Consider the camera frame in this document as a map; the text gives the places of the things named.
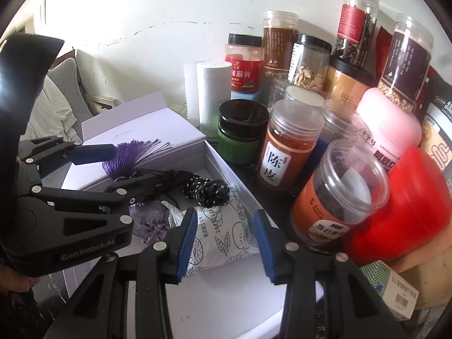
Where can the jar with brown label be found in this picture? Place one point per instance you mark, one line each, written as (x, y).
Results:
(279, 46)

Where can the tan kraft pouch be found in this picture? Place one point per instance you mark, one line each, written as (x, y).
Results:
(430, 272)

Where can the purple tasselled sachet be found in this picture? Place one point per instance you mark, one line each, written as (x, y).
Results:
(122, 159)

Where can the blue packet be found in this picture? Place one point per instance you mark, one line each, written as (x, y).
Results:
(319, 155)

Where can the light blue box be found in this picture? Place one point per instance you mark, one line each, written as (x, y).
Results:
(247, 96)

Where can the pink canister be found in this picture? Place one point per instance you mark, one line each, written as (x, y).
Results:
(388, 127)

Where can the black polka dot scrunchie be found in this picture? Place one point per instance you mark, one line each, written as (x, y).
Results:
(212, 192)

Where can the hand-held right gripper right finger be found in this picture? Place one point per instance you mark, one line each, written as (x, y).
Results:
(266, 254)

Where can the white printed bread packet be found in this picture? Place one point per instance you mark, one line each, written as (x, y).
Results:
(219, 233)

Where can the grey upholstered chair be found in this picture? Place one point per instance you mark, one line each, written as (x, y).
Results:
(67, 74)

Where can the lavender gift box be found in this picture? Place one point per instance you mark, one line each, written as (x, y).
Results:
(159, 127)

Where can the tall jar red label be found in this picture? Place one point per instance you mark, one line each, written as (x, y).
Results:
(356, 24)

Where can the green jar black lid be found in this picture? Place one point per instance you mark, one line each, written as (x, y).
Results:
(242, 137)

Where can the person's left hand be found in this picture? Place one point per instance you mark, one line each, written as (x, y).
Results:
(17, 284)

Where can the white paper roll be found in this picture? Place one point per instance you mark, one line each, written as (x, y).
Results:
(212, 95)

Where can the pale green garment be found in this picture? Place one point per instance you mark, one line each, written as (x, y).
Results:
(53, 113)

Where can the tall jar dark label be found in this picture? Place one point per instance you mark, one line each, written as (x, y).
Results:
(406, 63)

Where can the red foil bag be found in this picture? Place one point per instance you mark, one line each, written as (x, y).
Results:
(383, 49)

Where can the black-lid jar dried slices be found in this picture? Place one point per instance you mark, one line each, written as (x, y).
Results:
(309, 67)

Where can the small white medicine box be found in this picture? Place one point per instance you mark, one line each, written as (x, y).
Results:
(388, 286)

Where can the red-label seasoning jar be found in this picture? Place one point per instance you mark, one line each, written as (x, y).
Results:
(243, 67)

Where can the beige wooden frame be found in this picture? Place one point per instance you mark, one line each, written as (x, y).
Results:
(102, 100)

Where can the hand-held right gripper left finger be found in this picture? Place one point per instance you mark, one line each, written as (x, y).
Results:
(187, 247)

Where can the orange-label jar clear lid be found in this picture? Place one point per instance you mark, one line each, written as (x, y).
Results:
(332, 204)

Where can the white-lid clear jar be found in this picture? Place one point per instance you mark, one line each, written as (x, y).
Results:
(303, 95)

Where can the clear empty jar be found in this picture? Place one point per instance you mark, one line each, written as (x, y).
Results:
(279, 91)
(339, 123)

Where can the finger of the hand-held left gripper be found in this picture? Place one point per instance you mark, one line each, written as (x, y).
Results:
(141, 187)
(93, 153)

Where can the green leaf-shaped coaster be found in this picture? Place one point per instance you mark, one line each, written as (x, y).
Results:
(178, 109)

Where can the black-lid jar tan powder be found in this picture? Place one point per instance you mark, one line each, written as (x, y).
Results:
(348, 81)

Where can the red canister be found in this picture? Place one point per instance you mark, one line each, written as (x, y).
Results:
(409, 212)

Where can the orange jar white label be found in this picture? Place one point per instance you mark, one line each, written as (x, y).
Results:
(289, 148)

